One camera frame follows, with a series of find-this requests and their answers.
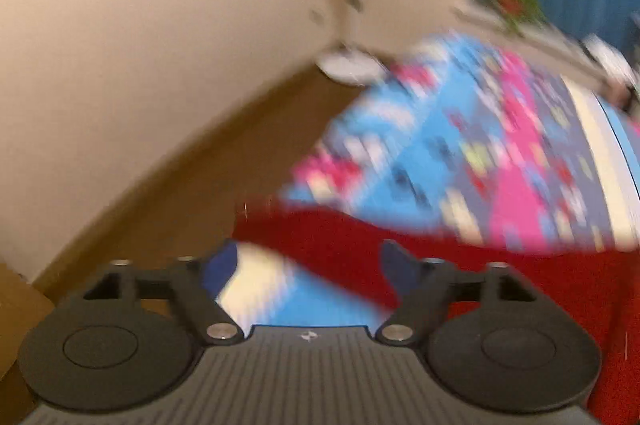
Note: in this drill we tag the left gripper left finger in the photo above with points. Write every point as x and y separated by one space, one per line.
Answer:
189 285

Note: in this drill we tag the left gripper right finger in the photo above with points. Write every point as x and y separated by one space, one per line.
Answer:
426 288

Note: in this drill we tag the red knit sweater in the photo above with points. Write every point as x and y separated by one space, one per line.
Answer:
506 332

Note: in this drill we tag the colourful floral fleece blanket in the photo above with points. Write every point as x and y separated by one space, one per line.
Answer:
467 141

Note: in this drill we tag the white windowsill ledge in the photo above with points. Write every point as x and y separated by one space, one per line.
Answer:
545 46

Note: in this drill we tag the green potted plant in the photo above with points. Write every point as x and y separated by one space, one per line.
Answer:
516 13

